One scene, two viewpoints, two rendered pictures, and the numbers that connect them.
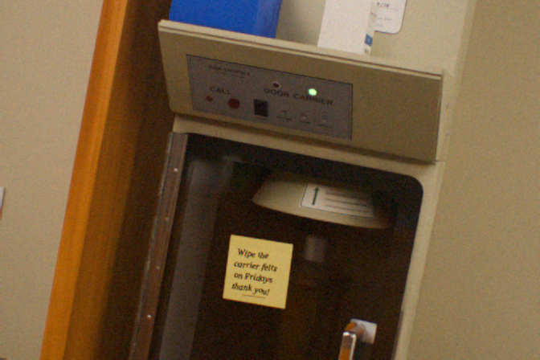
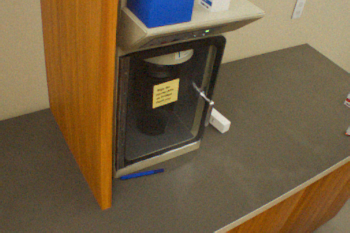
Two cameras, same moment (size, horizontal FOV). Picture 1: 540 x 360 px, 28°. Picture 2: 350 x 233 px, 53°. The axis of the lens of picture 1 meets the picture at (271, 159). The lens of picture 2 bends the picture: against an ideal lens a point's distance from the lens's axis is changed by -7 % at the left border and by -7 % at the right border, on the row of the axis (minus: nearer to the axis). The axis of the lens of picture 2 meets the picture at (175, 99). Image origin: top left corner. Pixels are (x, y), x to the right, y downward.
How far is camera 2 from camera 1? 1.04 m
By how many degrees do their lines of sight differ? 59
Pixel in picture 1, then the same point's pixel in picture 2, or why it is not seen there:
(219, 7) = (175, 14)
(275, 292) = (173, 97)
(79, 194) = (106, 117)
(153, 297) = (123, 121)
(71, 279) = (109, 146)
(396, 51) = not seen: outside the picture
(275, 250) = (172, 83)
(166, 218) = (124, 93)
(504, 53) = not seen: outside the picture
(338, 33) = (219, 3)
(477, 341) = not seen: hidden behind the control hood
